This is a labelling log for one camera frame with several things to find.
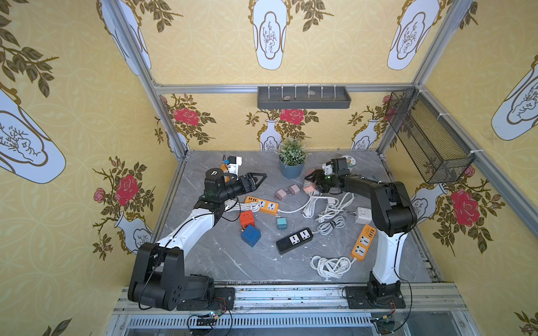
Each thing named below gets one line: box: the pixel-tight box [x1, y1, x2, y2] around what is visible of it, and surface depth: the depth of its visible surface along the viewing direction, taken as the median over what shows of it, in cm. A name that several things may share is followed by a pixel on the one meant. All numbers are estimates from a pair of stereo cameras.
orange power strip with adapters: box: [244, 196, 280, 216], surface depth 97 cm
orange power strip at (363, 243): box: [350, 224, 377, 262], surface depth 85 cm
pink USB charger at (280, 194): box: [274, 188, 288, 201], surface depth 102 cm
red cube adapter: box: [239, 210, 255, 231], surface depth 92 cm
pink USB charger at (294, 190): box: [288, 184, 301, 196], surface depth 105 cm
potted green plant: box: [278, 138, 308, 180], surface depth 102 cm
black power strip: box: [275, 227, 314, 255], surface depth 87 cm
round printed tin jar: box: [341, 155, 357, 168], surface depth 108 cm
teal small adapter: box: [276, 217, 288, 232], surface depth 92 cm
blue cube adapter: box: [240, 224, 262, 248], surface depth 87 cm
